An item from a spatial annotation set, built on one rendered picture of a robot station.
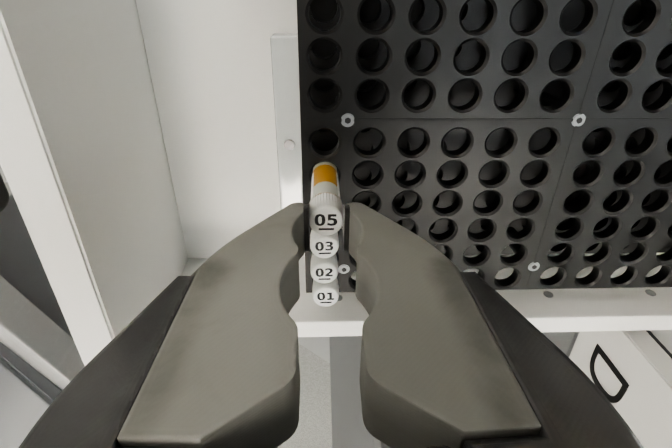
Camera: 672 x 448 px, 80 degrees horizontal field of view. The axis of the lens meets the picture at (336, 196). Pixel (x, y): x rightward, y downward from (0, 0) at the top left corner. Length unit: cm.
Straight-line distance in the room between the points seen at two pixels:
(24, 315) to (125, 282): 33
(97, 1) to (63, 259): 10
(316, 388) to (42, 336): 136
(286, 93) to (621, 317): 22
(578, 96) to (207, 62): 17
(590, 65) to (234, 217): 20
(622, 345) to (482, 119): 24
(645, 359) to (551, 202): 18
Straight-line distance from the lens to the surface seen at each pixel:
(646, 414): 37
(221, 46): 23
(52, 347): 54
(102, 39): 20
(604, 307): 28
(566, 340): 46
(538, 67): 18
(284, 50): 21
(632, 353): 36
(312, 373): 171
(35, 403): 56
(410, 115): 16
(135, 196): 21
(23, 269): 60
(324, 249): 17
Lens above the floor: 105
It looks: 62 degrees down
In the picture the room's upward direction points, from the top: 176 degrees clockwise
